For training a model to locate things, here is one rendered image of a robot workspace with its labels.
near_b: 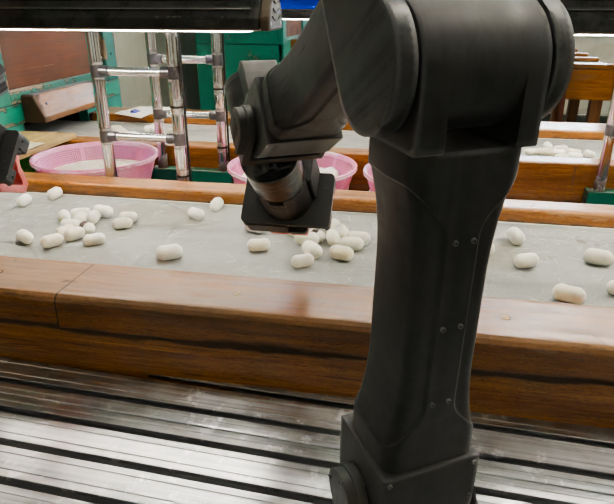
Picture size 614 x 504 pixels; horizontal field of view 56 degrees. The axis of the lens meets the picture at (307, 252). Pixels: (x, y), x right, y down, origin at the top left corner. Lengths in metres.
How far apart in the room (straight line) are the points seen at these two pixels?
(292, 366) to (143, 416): 0.17
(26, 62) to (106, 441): 1.25
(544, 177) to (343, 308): 0.79
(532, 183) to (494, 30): 1.08
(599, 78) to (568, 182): 2.26
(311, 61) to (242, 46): 3.27
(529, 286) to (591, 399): 0.19
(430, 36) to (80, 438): 0.53
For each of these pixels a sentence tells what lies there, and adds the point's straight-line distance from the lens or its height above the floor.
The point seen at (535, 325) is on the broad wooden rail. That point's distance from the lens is 0.66.
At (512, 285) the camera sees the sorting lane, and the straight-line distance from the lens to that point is 0.80.
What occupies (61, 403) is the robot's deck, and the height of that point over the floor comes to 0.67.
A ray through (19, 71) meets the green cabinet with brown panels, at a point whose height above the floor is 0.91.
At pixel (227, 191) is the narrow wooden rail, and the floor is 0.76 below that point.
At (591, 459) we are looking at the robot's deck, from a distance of 0.66.
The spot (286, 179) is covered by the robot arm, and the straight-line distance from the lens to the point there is 0.56.
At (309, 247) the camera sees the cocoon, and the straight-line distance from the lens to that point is 0.82.
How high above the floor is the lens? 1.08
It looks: 23 degrees down
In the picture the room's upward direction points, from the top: straight up
